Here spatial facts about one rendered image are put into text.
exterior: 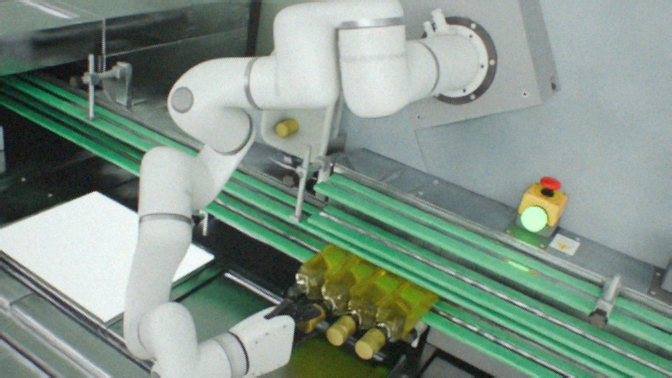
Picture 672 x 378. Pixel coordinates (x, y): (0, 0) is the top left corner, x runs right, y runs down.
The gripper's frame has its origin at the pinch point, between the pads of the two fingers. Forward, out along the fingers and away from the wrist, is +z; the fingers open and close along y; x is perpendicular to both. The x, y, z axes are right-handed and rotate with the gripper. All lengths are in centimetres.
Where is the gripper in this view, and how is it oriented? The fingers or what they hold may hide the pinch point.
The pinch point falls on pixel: (306, 322)
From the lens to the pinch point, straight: 116.6
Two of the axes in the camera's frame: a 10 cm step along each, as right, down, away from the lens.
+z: 7.3, -2.1, 6.5
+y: 1.5, -8.8, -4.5
